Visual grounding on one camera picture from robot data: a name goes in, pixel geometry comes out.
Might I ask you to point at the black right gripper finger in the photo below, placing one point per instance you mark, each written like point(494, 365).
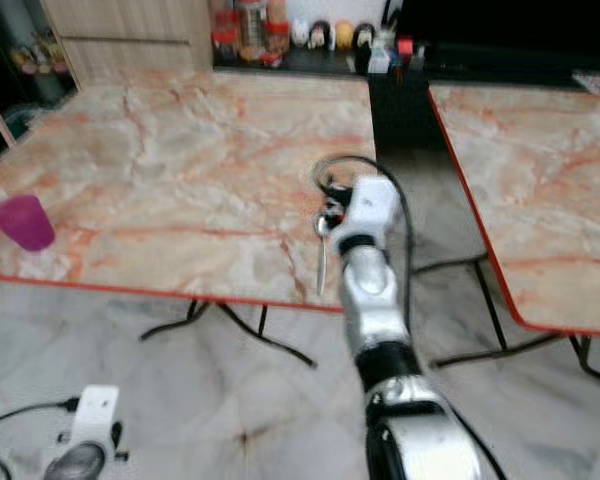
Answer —
point(326, 182)
point(344, 183)

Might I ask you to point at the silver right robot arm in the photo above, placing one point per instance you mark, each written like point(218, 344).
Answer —
point(375, 310)

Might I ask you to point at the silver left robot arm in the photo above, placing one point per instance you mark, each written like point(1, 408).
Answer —
point(80, 463)

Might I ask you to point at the silver metal spoon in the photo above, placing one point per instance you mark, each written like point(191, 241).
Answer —
point(323, 226)

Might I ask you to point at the small white box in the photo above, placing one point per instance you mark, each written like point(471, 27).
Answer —
point(380, 58)

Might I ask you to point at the marble pattern folding table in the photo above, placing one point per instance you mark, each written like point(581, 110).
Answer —
point(530, 190)
point(190, 170)

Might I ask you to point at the black and white toy figurine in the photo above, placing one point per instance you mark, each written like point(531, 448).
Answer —
point(320, 35)

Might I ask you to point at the dark toy figurine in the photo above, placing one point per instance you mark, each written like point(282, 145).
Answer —
point(364, 37)

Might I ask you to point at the yellow toy figurine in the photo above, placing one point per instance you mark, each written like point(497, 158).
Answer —
point(343, 35)

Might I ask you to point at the small red object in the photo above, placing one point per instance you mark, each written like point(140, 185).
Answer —
point(405, 48)

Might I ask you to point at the orange filled red lid jar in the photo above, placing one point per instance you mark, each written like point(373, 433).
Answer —
point(274, 30)

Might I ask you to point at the tall clear storage jar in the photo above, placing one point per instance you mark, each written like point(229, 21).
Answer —
point(250, 28)

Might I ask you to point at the small red lid jar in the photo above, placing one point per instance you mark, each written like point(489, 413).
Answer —
point(224, 38)

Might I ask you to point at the black television screen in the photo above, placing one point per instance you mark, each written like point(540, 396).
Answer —
point(510, 30)

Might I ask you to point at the light wooden cabinet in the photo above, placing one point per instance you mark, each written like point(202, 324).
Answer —
point(130, 40)

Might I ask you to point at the purple plastic cup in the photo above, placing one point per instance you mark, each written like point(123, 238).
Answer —
point(24, 223)

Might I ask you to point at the plush toys on shelf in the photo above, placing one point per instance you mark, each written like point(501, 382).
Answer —
point(48, 55)

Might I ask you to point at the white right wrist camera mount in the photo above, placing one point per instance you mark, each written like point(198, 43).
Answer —
point(376, 205)

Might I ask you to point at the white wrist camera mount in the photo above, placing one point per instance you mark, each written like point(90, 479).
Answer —
point(98, 415)
point(376, 205)

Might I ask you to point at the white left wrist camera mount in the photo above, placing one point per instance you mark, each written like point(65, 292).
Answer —
point(98, 415)

